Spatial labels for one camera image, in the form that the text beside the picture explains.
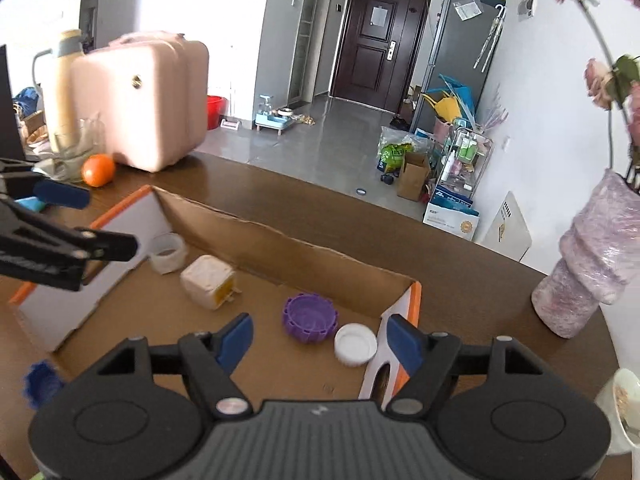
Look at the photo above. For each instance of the white board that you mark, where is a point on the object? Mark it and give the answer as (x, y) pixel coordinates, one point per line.
(507, 227)

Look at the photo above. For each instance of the clear glass jar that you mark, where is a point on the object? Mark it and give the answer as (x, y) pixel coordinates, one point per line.
(82, 152)

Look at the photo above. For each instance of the white umbrella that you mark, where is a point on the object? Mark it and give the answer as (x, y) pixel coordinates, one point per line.
(490, 40)

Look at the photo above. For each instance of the white ceramic cup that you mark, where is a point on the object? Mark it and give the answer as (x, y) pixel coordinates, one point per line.
(620, 410)

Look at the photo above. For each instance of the blue pet water fountain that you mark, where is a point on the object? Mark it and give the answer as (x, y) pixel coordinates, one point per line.
(272, 120)

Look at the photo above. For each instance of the blue plastic cap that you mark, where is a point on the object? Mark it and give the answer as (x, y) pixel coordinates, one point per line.
(40, 384)

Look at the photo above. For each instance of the dark brown door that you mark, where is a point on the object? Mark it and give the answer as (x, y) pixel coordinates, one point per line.
(377, 40)

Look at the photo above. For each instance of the small brown carton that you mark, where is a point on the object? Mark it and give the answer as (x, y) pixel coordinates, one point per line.
(412, 180)

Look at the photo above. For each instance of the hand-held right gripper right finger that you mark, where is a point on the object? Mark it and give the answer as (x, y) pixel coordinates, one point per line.
(404, 345)

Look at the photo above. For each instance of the yellow thermos jug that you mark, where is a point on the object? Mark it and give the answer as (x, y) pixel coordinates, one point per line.
(62, 90)

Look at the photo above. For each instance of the blue cloth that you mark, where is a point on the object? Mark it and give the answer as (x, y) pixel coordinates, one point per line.
(27, 96)

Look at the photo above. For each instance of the purple plastic cap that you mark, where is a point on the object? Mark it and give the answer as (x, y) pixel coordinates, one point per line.
(310, 319)

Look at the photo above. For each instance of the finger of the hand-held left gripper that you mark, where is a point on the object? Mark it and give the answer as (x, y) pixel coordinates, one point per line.
(62, 193)
(107, 248)

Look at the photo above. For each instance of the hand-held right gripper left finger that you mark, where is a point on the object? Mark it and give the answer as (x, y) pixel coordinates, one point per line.
(234, 342)

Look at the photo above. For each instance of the grey refrigerator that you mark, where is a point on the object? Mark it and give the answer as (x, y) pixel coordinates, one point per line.
(457, 55)

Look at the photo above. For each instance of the translucent tape roll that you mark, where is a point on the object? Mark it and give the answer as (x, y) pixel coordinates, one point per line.
(167, 254)

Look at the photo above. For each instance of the pink suitcase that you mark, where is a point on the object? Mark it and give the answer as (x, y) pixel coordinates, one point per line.
(145, 105)

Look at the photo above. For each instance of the cardboard box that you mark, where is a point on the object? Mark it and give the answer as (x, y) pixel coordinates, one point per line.
(150, 320)

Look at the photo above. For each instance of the metal storage trolley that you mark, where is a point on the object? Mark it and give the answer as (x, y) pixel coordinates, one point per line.
(465, 160)

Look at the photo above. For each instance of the orange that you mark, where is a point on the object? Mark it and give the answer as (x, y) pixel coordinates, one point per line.
(98, 171)

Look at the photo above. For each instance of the white plastic cap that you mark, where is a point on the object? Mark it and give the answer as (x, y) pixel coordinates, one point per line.
(355, 344)

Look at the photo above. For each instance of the white and blue carton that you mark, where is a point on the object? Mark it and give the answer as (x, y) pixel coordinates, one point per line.
(450, 217)

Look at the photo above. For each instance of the green plastic bag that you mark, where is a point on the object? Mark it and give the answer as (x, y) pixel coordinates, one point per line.
(395, 152)

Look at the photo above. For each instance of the purple vase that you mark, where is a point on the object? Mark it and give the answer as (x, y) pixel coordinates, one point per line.
(590, 260)

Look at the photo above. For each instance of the pink artificial flowers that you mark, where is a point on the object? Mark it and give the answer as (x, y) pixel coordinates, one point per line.
(600, 77)

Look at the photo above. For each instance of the black shoes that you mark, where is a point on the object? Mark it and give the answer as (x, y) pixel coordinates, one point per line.
(400, 123)

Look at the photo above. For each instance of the red bucket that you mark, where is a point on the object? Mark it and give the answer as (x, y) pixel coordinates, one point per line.
(215, 112)

